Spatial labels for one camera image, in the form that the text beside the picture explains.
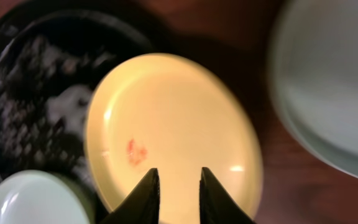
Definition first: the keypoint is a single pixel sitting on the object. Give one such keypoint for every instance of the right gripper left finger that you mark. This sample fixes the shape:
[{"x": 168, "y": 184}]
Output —
[{"x": 142, "y": 205}]

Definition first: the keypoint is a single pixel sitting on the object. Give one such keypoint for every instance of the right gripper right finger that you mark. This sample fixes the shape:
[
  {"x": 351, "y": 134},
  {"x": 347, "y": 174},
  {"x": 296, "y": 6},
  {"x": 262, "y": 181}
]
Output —
[{"x": 216, "y": 205}]

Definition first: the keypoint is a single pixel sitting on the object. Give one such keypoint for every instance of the yellow plate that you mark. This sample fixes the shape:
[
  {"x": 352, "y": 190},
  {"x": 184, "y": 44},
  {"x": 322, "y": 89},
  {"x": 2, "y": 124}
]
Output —
[{"x": 166, "y": 112}]

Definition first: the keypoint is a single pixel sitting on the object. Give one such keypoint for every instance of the light blue plate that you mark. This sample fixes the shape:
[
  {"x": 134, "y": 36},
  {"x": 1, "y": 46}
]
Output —
[
  {"x": 313, "y": 78},
  {"x": 37, "y": 197}
]

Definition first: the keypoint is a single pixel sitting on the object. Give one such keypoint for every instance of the black round tray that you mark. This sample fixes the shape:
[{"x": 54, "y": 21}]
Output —
[{"x": 51, "y": 49}]

